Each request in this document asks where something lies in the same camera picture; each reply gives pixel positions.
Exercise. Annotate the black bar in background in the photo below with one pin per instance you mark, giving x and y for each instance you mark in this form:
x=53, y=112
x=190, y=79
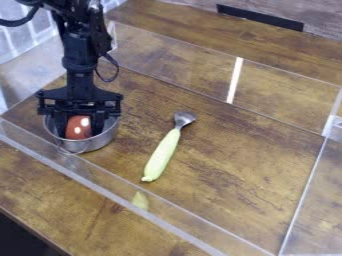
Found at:
x=260, y=17

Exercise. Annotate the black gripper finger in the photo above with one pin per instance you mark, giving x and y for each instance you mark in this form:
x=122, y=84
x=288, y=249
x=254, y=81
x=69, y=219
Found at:
x=99, y=118
x=61, y=119

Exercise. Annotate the small silver pot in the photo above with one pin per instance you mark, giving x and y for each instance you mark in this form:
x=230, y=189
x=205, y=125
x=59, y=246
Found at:
x=85, y=145

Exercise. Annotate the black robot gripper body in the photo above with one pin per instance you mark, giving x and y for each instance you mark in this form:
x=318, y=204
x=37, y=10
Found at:
x=81, y=97

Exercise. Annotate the clear acrylic enclosure wall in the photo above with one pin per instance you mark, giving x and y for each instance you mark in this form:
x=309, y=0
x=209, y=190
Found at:
x=252, y=187

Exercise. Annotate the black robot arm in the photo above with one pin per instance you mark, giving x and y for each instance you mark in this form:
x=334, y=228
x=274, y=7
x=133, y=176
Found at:
x=87, y=42

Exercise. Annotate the spoon with yellow-green handle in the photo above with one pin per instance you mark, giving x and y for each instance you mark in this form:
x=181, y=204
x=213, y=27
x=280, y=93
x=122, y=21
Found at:
x=165, y=150

